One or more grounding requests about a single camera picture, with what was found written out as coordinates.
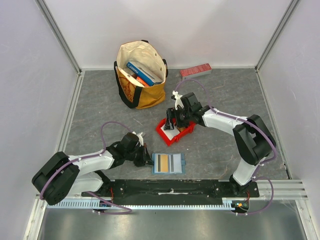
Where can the orange book in bag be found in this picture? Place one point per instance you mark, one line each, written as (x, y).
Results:
(142, 82)

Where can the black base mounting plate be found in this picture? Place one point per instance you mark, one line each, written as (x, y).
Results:
(124, 188)

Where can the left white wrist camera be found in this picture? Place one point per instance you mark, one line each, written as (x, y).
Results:
(140, 137)

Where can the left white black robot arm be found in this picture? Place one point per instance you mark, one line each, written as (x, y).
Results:
(64, 175)

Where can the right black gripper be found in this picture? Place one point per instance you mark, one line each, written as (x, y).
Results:
(172, 115)

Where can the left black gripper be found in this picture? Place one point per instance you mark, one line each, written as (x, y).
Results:
(141, 162)

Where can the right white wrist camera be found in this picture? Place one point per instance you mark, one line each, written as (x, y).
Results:
(177, 98)

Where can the red plastic bin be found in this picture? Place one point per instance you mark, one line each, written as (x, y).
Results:
(177, 138)

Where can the gold brown credit card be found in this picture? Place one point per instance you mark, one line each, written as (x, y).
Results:
(161, 163)

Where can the yellow canvas tote bag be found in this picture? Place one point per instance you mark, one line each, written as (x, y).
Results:
(132, 93)

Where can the grey slotted cable duct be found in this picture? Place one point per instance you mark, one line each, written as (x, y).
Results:
(95, 204)

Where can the blue leather card holder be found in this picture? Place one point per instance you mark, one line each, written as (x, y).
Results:
(177, 164)

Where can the red rectangular carton box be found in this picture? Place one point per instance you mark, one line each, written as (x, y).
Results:
(195, 71)

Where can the brown striped card in bin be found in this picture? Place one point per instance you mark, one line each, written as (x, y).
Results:
(181, 129)

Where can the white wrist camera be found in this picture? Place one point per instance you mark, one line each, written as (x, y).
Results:
(177, 98)
(140, 137)

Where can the white cards stack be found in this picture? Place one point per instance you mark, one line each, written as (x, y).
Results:
(170, 134)

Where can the blue book in bag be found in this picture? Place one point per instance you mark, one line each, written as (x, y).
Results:
(141, 71)

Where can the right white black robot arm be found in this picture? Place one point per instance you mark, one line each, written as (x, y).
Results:
(252, 137)

